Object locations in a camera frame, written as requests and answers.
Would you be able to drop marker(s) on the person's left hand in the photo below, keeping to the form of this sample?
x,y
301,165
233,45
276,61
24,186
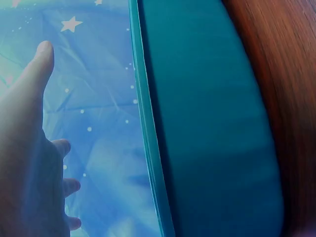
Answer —
x,y
24,153

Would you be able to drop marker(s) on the person's left thumb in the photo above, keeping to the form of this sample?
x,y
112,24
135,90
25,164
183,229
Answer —
x,y
37,71

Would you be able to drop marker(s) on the teal tray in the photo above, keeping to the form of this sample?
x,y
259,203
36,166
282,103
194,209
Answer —
x,y
209,123

